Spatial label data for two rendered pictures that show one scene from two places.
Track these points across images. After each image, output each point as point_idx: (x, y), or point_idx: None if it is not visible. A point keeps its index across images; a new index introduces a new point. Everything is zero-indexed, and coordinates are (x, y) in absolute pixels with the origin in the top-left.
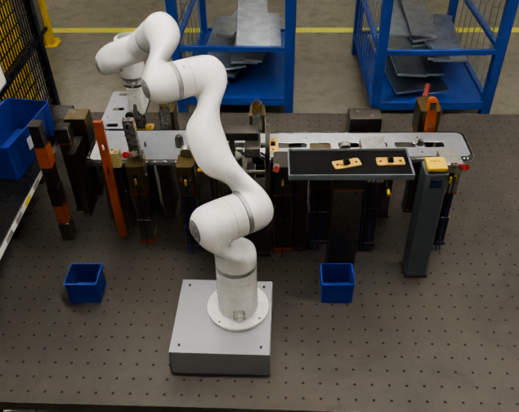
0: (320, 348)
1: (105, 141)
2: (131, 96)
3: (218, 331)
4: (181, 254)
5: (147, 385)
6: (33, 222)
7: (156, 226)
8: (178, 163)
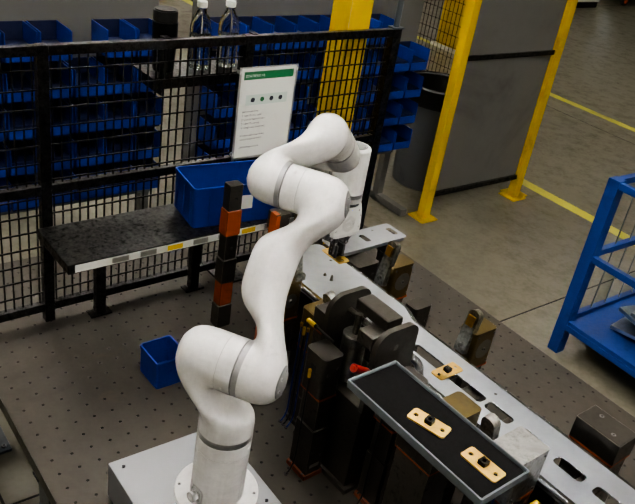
0: None
1: None
2: None
3: (167, 491)
4: (271, 415)
5: (78, 482)
6: (213, 291)
7: None
8: (310, 305)
